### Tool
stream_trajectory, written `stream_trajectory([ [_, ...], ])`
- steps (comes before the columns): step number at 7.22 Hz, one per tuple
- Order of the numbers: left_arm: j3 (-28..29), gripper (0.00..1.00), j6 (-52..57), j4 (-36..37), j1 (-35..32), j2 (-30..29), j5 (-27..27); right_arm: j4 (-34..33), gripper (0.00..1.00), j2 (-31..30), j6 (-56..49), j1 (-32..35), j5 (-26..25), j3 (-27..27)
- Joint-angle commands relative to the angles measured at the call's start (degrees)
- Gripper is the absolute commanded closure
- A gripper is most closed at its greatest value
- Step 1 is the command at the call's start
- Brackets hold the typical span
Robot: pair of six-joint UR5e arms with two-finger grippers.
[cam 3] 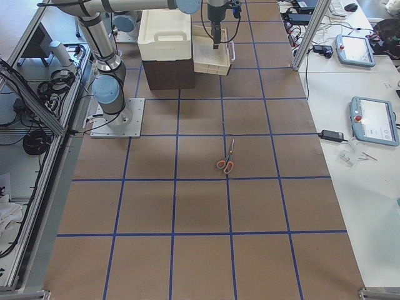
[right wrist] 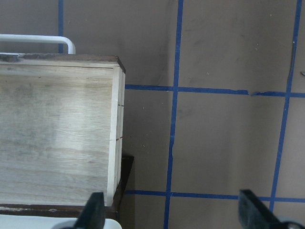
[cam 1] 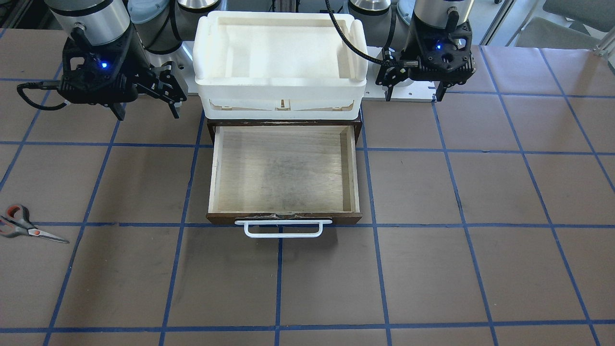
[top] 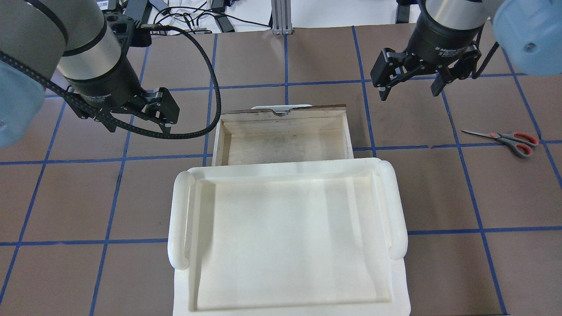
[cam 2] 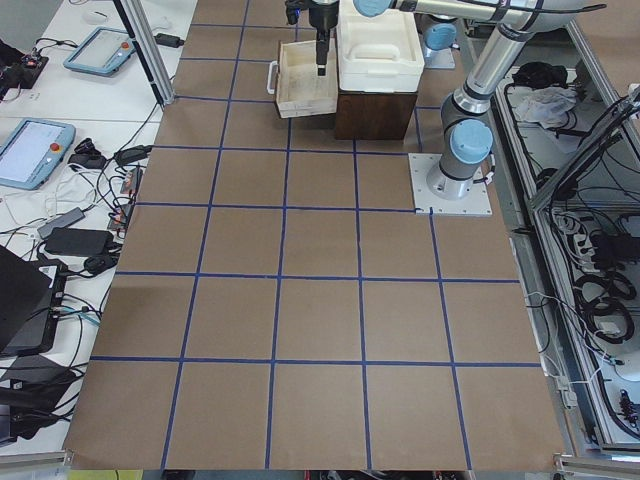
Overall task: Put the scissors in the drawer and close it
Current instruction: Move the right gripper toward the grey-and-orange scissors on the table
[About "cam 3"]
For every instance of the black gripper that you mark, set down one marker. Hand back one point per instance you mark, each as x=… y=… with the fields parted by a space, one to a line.
x=214 y=13

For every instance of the wooden drawer with white handle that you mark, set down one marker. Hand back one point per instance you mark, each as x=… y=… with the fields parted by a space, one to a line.
x=208 y=60

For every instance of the orange grey scissors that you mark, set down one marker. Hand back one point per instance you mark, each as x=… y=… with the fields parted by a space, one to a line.
x=227 y=164

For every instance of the white foam box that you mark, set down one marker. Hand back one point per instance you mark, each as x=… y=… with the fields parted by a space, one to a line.
x=165 y=35

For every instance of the dark brown wooden cabinet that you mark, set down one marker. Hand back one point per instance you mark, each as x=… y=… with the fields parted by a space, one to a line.
x=163 y=75

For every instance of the far teach pendant tablet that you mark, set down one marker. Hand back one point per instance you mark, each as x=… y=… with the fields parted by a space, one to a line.
x=355 y=51

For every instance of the teach pendant tablet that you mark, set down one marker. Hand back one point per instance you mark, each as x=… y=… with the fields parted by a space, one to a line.
x=355 y=51
x=373 y=121

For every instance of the black computer mouse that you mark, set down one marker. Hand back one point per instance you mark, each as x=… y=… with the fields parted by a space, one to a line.
x=352 y=7

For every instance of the black power adapter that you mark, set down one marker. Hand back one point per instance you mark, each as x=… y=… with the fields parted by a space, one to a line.
x=334 y=136

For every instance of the near teach pendant tablet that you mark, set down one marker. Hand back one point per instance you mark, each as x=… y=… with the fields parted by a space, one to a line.
x=373 y=121

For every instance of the white cloth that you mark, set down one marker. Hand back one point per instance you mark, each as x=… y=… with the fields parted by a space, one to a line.
x=11 y=212

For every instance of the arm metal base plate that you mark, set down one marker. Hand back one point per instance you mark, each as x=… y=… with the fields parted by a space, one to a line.
x=127 y=37
x=128 y=123

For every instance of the aluminium frame post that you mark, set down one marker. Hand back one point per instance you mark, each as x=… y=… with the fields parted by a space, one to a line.
x=314 y=24

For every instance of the aluminium frame enclosure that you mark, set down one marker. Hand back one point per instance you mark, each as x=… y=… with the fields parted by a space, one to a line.
x=28 y=175

